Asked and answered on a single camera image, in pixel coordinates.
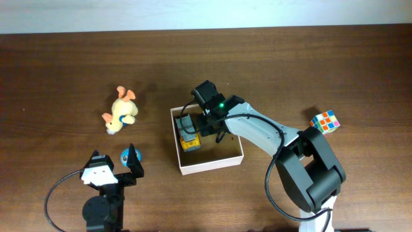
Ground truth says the blue ball toy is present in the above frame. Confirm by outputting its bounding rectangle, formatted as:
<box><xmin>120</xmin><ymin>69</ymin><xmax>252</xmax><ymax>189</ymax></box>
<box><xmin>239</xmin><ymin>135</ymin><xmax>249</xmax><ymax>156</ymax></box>
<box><xmin>120</xmin><ymin>148</ymin><xmax>141</xmax><ymax>166</ymax></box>

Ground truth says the yellow grey toy truck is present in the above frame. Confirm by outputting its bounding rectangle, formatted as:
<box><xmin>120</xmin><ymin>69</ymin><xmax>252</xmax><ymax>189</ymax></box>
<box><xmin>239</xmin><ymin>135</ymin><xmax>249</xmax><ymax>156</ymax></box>
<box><xmin>175</xmin><ymin>115</ymin><xmax>201</xmax><ymax>152</ymax></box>

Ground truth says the white cardboard box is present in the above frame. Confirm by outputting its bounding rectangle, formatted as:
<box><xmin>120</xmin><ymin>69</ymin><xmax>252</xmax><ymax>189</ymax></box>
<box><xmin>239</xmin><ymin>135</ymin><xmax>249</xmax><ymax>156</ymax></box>
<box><xmin>170</xmin><ymin>106</ymin><xmax>244</xmax><ymax>175</ymax></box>

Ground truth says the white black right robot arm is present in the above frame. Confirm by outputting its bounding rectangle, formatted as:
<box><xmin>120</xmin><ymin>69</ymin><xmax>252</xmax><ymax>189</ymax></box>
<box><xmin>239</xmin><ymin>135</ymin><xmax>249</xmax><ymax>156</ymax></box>
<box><xmin>191</xmin><ymin>81</ymin><xmax>346</xmax><ymax>231</ymax></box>

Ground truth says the yellow plush bunny toy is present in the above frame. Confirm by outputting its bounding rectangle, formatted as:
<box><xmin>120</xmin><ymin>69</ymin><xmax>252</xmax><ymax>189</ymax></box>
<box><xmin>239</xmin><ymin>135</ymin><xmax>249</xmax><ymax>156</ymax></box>
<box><xmin>102</xmin><ymin>86</ymin><xmax>138</xmax><ymax>135</ymax></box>

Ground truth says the colourful puzzle cube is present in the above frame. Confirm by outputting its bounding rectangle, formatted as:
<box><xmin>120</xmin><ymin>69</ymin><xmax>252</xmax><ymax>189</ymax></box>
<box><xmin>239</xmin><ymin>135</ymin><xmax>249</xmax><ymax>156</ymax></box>
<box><xmin>310</xmin><ymin>110</ymin><xmax>341</xmax><ymax>135</ymax></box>

